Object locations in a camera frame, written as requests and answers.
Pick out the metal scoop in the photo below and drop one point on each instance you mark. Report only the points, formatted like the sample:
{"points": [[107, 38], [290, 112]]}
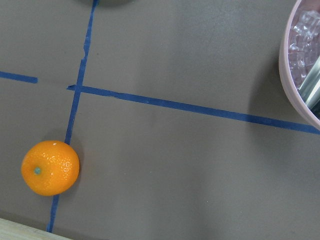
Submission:
{"points": [[309, 90]]}

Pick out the orange fruit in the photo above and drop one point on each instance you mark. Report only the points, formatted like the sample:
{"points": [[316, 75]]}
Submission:
{"points": [[50, 167]]}

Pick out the wooden cutting board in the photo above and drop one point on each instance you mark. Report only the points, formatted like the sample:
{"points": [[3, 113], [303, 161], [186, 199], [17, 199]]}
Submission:
{"points": [[10, 230]]}

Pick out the light green plate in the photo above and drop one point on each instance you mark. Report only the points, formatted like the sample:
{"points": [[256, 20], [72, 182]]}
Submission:
{"points": [[106, 3]]}

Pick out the pink bowl with ice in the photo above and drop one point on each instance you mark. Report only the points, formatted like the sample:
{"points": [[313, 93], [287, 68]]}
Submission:
{"points": [[284, 69]]}

